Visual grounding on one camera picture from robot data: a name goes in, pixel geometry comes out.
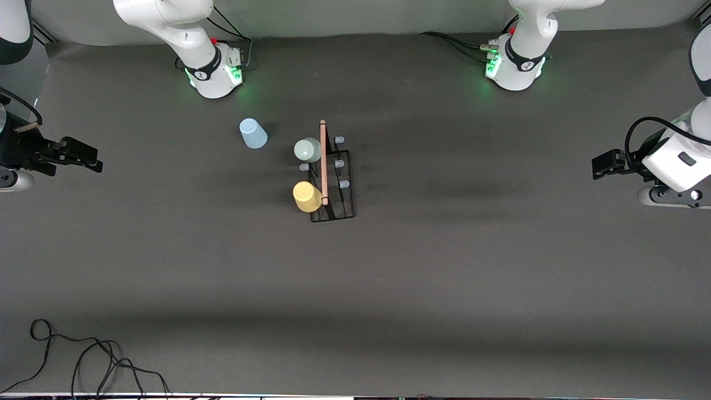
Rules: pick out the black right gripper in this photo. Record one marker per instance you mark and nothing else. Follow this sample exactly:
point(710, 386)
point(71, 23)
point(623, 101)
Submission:
point(18, 149)

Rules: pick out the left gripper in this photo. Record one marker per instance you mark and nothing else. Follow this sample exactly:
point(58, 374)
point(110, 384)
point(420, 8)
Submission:
point(636, 161)

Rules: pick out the pale green plastic cup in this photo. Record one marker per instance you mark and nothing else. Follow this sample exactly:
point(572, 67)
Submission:
point(307, 150)

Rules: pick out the yellow plastic cup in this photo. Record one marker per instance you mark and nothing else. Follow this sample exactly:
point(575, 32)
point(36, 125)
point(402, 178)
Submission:
point(306, 197)

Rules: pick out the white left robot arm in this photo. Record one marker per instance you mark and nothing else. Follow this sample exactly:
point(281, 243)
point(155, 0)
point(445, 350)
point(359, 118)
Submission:
point(527, 50)

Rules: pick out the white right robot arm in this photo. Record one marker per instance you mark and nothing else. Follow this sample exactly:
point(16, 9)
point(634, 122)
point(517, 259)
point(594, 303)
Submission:
point(194, 33)

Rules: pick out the light blue plastic cup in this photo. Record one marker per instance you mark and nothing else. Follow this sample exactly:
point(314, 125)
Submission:
point(253, 134)

